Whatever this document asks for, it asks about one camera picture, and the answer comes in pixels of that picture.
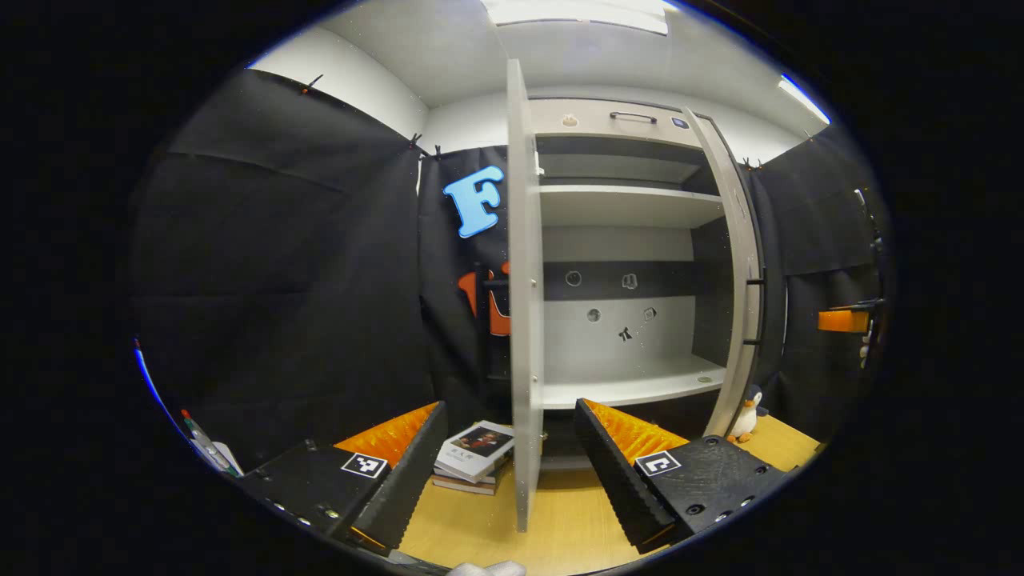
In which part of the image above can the white marker pen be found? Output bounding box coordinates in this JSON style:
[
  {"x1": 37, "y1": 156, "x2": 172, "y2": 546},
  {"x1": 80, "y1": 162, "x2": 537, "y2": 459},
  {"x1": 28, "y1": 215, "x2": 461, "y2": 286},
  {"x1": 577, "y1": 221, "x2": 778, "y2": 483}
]
[{"x1": 180, "y1": 410, "x2": 245, "y2": 478}]

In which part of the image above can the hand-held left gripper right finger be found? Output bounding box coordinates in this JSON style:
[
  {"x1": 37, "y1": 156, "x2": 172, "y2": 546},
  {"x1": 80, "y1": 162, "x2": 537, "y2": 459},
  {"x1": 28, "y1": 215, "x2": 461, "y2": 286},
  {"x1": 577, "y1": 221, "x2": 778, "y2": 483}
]
[{"x1": 574, "y1": 398, "x2": 789, "y2": 554}]

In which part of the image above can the grey cabinet with shelves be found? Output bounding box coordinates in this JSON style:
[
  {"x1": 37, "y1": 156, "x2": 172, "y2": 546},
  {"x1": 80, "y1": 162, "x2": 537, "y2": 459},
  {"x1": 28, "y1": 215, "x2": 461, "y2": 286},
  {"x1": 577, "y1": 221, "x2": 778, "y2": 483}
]
[{"x1": 528, "y1": 96, "x2": 769, "y2": 473}]

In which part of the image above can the penguin plush toy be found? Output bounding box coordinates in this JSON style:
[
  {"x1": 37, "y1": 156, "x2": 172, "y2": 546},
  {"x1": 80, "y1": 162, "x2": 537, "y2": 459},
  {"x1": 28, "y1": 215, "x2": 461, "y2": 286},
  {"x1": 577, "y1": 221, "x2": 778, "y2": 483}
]
[{"x1": 728, "y1": 384, "x2": 769, "y2": 445}]

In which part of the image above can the white book with photo cover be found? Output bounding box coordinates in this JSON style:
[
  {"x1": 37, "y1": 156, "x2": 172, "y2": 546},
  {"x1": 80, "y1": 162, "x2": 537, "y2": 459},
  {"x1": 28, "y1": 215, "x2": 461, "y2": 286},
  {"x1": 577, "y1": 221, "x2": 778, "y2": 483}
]
[{"x1": 434, "y1": 421, "x2": 515, "y2": 483}]

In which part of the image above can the black backdrop cloth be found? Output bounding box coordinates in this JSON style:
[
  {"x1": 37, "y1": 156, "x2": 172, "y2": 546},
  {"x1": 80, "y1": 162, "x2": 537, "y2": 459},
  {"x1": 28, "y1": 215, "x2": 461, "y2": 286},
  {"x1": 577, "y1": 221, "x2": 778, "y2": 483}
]
[{"x1": 132, "y1": 68, "x2": 889, "y2": 473}]

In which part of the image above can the light grey cabinet door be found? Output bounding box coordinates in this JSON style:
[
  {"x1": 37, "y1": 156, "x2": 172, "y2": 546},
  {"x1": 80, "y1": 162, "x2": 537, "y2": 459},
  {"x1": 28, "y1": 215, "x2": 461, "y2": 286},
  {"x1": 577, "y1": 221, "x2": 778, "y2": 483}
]
[
  {"x1": 506, "y1": 58, "x2": 546, "y2": 534},
  {"x1": 684, "y1": 106, "x2": 767, "y2": 439}
]

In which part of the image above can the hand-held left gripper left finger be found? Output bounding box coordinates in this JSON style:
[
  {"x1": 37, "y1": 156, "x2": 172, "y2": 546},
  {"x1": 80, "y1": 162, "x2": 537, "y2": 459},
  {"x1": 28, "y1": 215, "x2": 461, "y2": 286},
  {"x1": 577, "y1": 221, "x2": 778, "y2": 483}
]
[{"x1": 240, "y1": 400, "x2": 449, "y2": 553}]

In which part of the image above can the small ceiling light panel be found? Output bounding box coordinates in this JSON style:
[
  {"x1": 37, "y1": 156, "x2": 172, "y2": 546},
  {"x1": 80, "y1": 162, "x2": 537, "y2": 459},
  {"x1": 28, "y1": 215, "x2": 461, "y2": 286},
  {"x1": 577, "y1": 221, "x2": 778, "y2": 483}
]
[{"x1": 778, "y1": 74, "x2": 831, "y2": 125}]

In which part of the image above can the large ceiling light panel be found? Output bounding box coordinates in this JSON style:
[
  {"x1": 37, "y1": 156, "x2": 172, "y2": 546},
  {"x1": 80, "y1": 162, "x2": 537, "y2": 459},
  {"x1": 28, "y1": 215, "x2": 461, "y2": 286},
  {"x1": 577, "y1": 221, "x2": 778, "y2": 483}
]
[{"x1": 480, "y1": 0, "x2": 669, "y2": 35}]

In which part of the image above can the brown book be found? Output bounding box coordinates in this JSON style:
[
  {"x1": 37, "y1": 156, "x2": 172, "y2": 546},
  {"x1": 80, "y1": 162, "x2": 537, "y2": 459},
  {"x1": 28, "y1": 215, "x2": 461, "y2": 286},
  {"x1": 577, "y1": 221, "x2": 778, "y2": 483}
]
[{"x1": 432, "y1": 468, "x2": 505, "y2": 496}]

